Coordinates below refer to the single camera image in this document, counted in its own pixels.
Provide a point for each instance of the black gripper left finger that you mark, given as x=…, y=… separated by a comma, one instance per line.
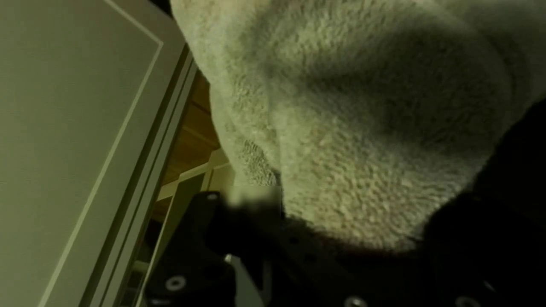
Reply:
x=239, y=256

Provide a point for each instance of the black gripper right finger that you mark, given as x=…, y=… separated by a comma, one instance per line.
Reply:
x=500, y=238

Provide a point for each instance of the beige terry towel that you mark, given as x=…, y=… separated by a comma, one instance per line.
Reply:
x=363, y=112

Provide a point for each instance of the white panel door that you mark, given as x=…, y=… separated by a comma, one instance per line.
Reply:
x=68, y=141

